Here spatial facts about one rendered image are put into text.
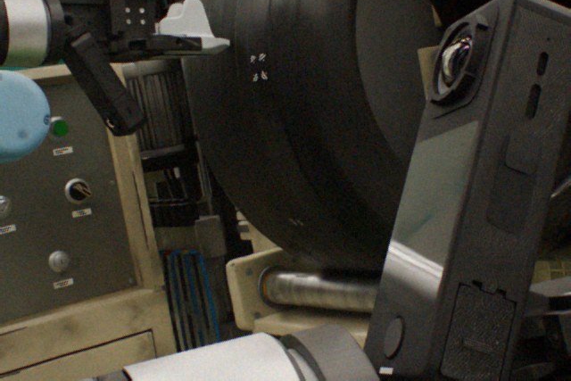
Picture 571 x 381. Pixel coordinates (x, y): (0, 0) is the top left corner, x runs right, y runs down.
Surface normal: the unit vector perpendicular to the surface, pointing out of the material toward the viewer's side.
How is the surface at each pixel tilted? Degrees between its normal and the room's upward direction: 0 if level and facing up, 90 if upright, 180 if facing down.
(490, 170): 82
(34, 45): 118
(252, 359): 24
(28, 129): 89
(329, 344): 19
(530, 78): 82
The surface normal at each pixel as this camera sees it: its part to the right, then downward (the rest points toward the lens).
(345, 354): -0.03, -0.86
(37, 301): 0.52, -0.05
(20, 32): 0.52, 0.21
